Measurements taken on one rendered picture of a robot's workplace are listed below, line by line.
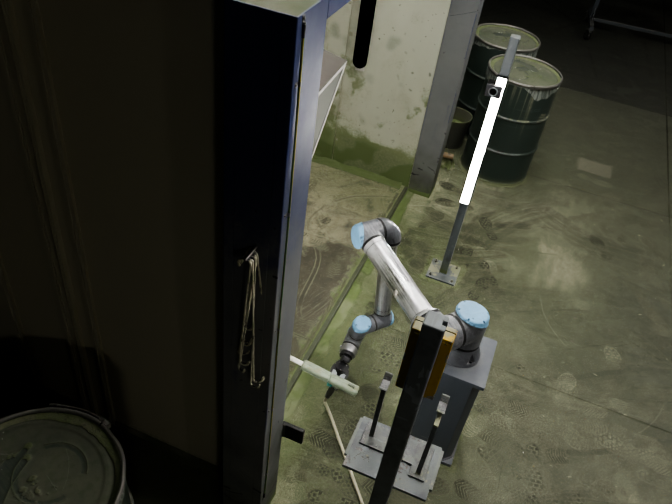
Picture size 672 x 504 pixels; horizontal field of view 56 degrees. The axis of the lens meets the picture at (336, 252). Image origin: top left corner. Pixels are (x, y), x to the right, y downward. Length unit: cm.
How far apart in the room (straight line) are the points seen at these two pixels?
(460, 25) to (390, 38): 49
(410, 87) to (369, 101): 34
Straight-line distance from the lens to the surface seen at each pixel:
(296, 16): 144
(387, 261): 286
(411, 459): 240
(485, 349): 304
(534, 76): 521
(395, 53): 458
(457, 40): 444
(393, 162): 493
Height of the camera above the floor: 279
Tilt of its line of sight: 40 degrees down
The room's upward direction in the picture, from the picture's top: 9 degrees clockwise
